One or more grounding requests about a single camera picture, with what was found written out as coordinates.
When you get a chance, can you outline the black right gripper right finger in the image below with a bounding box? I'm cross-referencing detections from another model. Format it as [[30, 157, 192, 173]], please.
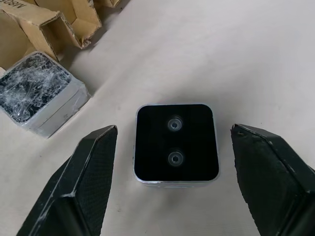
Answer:
[[230, 123, 315, 236]]

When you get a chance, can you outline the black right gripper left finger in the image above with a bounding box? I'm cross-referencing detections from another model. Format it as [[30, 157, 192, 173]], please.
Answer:
[[16, 125, 118, 236]]

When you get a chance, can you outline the cardboard divider tray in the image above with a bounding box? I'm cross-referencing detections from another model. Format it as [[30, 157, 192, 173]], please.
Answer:
[[0, 0, 132, 72]]

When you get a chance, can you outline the square camera with two lenses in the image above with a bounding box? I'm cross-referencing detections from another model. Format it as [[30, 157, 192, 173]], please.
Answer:
[[133, 103, 221, 187]]

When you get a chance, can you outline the square camera with scratched film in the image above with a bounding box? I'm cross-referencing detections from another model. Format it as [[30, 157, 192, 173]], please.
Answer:
[[0, 51, 89, 139]]

